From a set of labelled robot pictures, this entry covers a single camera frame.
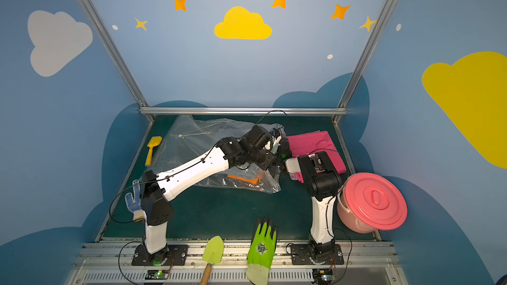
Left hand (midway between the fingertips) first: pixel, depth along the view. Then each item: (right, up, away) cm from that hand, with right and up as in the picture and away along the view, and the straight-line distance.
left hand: (276, 157), depth 77 cm
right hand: (-10, -1, +20) cm, 23 cm away
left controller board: (-44, -43, -6) cm, 62 cm away
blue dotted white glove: (-63, -23, +10) cm, 68 cm away
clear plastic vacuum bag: (-47, +8, +34) cm, 59 cm away
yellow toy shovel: (-65, +5, +31) cm, 72 cm away
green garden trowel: (-25, -37, -2) cm, 45 cm away
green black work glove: (-6, -37, -2) cm, 37 cm away
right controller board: (+17, -43, -5) cm, 47 cm away
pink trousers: (+20, +4, +33) cm, 39 cm away
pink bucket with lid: (+33, -15, -7) cm, 37 cm away
